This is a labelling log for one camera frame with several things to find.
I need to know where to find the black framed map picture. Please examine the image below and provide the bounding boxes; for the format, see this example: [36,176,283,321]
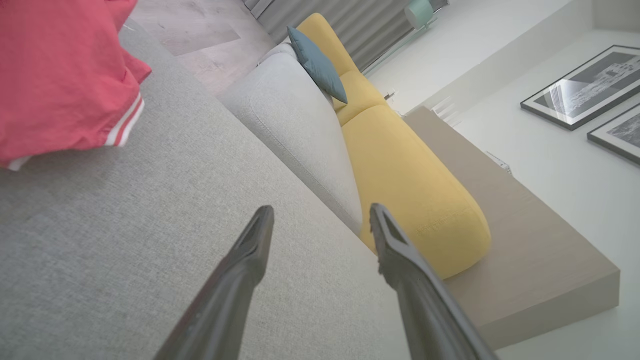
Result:
[587,102,640,166]

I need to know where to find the yellow sofa backrest cushion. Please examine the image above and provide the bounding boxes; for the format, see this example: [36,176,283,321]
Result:
[342,104,492,280]
[296,12,360,77]

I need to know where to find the short grey sofa seat cushion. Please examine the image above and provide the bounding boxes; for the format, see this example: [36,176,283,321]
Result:
[257,42,299,67]

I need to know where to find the mint green lamp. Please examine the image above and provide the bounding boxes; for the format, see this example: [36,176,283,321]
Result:
[404,0,437,31]

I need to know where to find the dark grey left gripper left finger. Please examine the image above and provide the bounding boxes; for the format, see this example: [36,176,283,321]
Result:
[152,205,275,360]

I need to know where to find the black framed building picture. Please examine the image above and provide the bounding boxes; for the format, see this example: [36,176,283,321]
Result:
[520,45,640,132]

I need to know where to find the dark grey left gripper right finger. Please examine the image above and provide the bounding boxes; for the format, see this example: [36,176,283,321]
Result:
[369,203,501,360]

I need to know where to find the red and white shirt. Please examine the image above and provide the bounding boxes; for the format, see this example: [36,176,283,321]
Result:
[0,0,153,172]

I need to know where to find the blue throw pillow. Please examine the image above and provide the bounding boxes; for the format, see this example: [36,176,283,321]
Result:
[286,25,349,105]

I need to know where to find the long grey sofa seat cushion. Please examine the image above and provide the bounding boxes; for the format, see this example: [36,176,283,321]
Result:
[217,49,364,237]

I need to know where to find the large grey sofa chaise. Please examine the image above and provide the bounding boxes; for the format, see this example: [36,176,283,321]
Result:
[0,20,416,360]

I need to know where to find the grey pleated curtain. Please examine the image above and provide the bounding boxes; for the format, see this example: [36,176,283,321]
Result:
[242,0,451,72]

